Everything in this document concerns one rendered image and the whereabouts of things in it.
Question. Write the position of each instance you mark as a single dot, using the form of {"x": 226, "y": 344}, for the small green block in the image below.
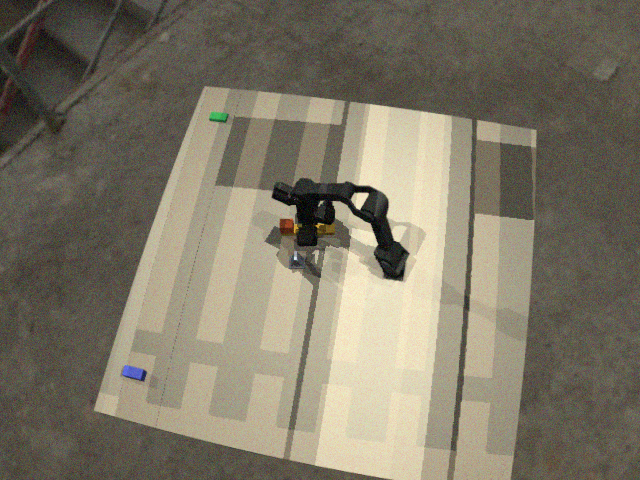
{"x": 218, "y": 117}

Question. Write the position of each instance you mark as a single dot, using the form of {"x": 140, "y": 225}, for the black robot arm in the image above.
{"x": 306, "y": 195}

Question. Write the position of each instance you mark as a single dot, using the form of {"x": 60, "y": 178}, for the blue rectangular block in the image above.
{"x": 134, "y": 373}

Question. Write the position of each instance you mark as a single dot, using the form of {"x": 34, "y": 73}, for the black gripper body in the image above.
{"x": 307, "y": 237}

